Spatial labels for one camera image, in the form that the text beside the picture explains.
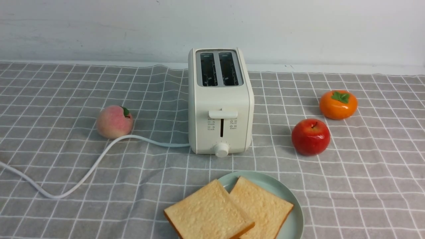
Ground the red apple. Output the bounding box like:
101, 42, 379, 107
291, 118, 331, 156

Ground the white power cable with plug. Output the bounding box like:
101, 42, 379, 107
0, 134, 190, 199

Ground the orange persimmon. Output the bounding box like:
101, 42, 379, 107
319, 90, 358, 120

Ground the white toaster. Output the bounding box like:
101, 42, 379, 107
188, 48, 255, 158

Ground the pink peach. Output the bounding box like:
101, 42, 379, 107
96, 105, 133, 139

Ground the grey checked tablecloth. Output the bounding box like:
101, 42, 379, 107
0, 62, 424, 239

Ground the light green plate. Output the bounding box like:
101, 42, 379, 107
218, 171, 304, 239

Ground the toast slice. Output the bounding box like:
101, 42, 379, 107
164, 179, 255, 239
230, 176, 294, 239

